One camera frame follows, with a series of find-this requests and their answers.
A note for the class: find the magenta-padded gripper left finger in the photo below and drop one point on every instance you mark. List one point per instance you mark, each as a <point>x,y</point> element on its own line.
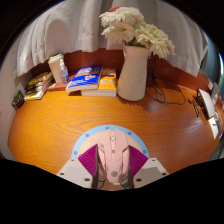
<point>75,171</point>

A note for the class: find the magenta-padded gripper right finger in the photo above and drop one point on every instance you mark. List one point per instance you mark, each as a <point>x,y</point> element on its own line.
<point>150,171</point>

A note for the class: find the pink computer mouse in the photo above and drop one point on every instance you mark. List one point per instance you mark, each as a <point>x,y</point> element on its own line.
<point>113,156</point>

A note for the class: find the round cartoon mouse pad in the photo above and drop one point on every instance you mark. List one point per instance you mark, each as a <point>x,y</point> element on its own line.
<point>86,138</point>

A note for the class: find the white paper sheet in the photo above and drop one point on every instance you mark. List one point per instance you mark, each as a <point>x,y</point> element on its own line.
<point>214,128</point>

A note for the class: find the yellow and white book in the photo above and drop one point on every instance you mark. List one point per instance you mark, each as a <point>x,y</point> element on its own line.
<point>34,95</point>

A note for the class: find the flat red book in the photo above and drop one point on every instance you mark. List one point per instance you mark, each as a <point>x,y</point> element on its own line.
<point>57,86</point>

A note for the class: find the dark mug green inside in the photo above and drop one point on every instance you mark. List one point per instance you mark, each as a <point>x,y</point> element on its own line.
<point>18,99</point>

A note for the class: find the orange cover book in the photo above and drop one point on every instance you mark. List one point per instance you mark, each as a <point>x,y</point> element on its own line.
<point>108,81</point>

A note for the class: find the white jug vase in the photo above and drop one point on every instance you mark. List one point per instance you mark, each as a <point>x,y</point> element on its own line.
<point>133,76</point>

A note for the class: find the clear spray bottle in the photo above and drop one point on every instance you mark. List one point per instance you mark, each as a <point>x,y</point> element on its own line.
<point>64,74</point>

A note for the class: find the yellow and black book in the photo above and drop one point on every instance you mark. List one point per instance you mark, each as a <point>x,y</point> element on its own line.
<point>39,78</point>

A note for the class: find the dark blue curtain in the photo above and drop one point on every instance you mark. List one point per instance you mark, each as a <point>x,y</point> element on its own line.
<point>213,65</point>

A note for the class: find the white flower bouquet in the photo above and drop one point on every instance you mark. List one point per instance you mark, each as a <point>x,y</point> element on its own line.
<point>150,36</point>

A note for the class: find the white pleated curtain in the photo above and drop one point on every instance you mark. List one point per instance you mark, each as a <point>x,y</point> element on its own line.
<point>66,30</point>

